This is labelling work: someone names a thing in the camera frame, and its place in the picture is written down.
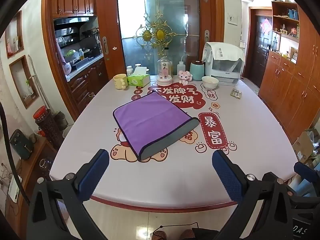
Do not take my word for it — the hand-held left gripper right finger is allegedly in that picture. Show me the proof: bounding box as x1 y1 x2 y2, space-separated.
212 149 302 240

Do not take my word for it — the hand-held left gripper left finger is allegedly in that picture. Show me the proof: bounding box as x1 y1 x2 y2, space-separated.
26 149 110 240

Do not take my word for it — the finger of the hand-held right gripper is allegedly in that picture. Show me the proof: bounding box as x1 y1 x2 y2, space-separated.
294 162 320 184

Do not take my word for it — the purple towel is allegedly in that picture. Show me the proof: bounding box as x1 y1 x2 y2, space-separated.
112 91 200 162

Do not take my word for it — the cardboard box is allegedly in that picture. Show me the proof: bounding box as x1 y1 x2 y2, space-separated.
292 129 320 166

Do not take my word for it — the printed table cover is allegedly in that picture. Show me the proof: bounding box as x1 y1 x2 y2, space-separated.
49 76 299 203

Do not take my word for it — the dark patterned stand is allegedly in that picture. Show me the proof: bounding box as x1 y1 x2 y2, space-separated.
35 115 63 151

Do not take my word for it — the wooden side table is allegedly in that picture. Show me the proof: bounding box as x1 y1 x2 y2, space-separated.
0 137 58 240

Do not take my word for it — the black air fryer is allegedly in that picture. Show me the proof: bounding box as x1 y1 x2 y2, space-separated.
9 129 34 161

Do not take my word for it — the red-lidded jar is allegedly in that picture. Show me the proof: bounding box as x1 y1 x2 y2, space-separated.
33 106 52 123

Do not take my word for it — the wooden shelf cabinet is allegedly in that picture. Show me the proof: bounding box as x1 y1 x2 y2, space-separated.
258 1 320 146

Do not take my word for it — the wooden kitchen base cabinet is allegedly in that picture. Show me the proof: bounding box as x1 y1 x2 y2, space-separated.
66 57 109 121

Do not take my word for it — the white bowl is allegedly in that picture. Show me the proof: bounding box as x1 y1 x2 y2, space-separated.
202 76 220 89

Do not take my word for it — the yellow mug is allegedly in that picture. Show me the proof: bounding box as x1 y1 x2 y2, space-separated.
113 74 129 91

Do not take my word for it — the white countertop appliance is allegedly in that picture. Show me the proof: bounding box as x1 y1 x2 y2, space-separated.
205 55 245 87

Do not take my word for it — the green tissue box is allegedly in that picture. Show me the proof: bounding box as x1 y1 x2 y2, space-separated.
127 67 151 87

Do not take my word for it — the pink cat figurine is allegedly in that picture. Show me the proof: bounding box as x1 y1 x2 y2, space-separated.
178 70 194 85

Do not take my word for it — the teal lidded pot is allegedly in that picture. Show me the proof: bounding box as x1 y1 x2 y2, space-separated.
189 60 206 81

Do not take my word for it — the white squeeze bottle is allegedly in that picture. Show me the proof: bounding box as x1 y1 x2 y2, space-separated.
177 54 188 76

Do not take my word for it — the glass dome ornament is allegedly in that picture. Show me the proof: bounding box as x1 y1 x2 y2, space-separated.
157 57 173 87

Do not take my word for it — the white cloth cover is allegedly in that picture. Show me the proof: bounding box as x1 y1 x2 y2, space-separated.
202 41 246 67

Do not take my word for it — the dark entrance door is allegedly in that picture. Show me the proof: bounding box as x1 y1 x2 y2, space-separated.
252 14 273 81

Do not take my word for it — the black kitchen oven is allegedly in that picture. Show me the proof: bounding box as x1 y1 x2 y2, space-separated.
81 35 102 58

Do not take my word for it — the red door decoration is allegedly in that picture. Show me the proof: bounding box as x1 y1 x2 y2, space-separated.
261 17 272 36

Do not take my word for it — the gold door ornament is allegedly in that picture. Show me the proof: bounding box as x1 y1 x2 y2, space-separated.
136 10 187 56

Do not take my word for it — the glass sliding door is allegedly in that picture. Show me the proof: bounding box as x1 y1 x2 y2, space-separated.
116 0 201 77

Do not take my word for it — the black cable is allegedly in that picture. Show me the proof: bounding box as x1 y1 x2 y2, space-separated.
0 102 28 207

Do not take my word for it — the wooden wall niche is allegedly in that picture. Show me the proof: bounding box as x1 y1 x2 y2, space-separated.
9 55 40 109
5 10 24 59

